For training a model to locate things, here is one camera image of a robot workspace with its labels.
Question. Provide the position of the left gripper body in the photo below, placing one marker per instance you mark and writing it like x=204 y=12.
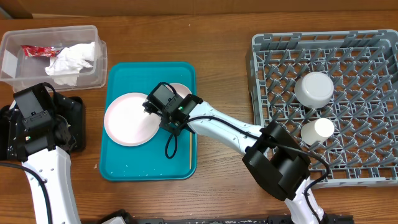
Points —
x=60 y=119

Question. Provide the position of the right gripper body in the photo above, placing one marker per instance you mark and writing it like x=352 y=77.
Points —
x=166 y=125

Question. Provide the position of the wooden chopstick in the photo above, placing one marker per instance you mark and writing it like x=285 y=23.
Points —
x=190 y=152

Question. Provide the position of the pink saucer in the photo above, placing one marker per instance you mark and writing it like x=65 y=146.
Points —
x=181 y=89

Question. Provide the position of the large pink plate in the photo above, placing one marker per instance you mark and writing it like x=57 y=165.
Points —
x=126 y=122

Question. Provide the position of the white napkin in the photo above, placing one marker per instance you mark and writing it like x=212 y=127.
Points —
x=79 y=55
x=66 y=66

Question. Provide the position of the red snack wrapper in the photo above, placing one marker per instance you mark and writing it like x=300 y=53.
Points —
x=35 y=51

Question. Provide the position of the grey small bowl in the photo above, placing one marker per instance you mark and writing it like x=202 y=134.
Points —
x=314 y=90

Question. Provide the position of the small white cup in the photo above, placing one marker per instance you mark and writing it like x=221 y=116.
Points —
x=317 y=131

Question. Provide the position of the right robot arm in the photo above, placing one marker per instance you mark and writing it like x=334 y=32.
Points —
x=274 y=159

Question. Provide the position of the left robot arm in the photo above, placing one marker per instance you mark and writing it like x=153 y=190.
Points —
x=48 y=173

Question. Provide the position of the grey dishwasher rack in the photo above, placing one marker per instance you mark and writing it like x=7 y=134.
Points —
x=362 y=64

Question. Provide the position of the black rectangular tray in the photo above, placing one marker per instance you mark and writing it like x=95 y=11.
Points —
x=17 y=143

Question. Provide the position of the teal serving tray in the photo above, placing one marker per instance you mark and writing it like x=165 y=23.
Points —
x=159 y=158

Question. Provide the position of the clear plastic bin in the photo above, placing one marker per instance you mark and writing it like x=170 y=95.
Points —
x=21 y=71

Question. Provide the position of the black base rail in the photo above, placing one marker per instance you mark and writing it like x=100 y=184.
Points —
x=122 y=216

